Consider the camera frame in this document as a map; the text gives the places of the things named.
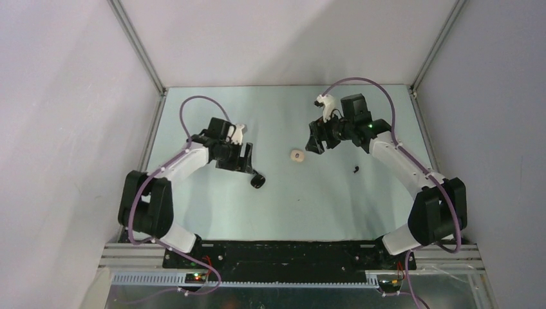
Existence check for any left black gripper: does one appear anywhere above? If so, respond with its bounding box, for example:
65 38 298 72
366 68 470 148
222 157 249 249
215 139 252 174

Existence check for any grey slotted cable duct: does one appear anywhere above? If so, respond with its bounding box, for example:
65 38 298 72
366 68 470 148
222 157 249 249
112 272 379 288

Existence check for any right aluminium frame post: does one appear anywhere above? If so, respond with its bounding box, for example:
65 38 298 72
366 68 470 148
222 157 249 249
410 0 468 92

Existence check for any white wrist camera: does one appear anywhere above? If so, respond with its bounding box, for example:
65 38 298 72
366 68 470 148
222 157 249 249
314 94 337 123
226 124 247 145

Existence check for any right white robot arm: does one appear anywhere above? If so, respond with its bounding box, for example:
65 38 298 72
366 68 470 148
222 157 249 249
305 94 467 269

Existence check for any aluminium frame post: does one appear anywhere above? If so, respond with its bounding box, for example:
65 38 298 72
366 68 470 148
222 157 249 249
107 0 165 95
410 0 468 92

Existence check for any black earbud charging case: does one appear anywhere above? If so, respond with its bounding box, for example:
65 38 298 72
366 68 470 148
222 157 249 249
250 170 266 189

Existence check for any left controller board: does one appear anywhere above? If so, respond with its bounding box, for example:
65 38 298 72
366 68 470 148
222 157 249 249
184 273 207 285

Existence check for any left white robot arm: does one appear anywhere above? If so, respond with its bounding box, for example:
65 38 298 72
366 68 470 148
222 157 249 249
118 118 265 268

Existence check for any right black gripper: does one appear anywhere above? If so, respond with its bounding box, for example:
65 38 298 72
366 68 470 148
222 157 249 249
306 109 355 155

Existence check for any right controller board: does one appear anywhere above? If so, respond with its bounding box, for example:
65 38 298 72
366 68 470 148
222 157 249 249
378 279 403 294

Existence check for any beige earbud charging case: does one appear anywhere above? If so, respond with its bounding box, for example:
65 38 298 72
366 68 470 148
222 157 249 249
290 149 305 163

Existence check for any controller board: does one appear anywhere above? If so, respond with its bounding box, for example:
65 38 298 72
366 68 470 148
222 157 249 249
378 279 403 294
184 273 207 285

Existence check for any left aluminium frame post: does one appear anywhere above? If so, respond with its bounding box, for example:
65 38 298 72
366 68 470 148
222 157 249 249
107 0 165 95

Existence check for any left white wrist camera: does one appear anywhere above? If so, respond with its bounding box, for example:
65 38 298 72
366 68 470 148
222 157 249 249
226 124 247 145

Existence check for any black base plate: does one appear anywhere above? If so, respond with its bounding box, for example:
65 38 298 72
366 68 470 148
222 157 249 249
162 240 406 283

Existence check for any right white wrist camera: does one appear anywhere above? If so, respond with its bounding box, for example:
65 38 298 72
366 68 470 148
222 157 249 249
314 94 337 123

